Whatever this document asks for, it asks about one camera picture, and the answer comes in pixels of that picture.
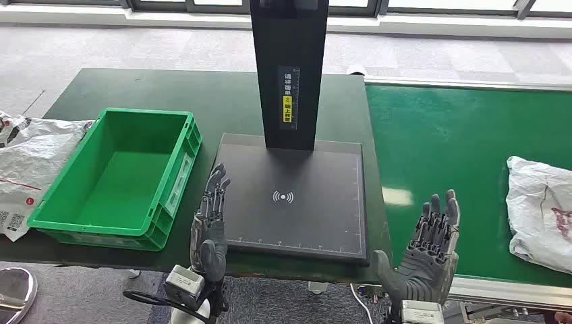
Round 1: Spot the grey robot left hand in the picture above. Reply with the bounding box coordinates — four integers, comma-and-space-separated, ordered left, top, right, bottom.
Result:
190, 163, 232, 284

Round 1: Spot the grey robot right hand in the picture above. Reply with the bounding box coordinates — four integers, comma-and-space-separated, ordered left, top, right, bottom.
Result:
373, 189, 461, 309

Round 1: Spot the grey parcel with red line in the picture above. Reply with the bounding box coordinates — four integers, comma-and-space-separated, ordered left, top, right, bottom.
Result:
505, 155, 572, 275

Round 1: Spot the black inbound scanner machine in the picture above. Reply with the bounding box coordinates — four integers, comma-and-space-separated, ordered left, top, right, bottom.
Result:
213, 0, 370, 265

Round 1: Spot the green conveyor belt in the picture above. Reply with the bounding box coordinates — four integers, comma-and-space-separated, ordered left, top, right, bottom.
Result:
365, 84, 572, 288

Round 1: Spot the white parcel with QR label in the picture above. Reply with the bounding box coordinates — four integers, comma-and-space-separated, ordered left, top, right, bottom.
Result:
0, 110, 94, 242

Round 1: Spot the green plastic crate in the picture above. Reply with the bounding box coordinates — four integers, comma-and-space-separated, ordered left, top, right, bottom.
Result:
26, 107, 203, 252

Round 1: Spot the dark green table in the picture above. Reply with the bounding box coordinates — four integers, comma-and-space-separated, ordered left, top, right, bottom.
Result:
0, 67, 394, 285

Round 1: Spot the yellow black scanner label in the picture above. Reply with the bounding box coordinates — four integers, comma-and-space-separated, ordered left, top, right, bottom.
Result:
277, 65, 301, 131

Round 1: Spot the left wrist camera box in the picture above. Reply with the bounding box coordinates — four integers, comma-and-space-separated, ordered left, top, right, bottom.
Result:
164, 265, 206, 309

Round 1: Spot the white floor cable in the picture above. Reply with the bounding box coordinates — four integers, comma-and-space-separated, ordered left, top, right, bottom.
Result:
349, 283, 374, 324

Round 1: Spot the aluminium conveyor frame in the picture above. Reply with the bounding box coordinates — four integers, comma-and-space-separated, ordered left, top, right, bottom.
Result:
353, 75, 572, 324

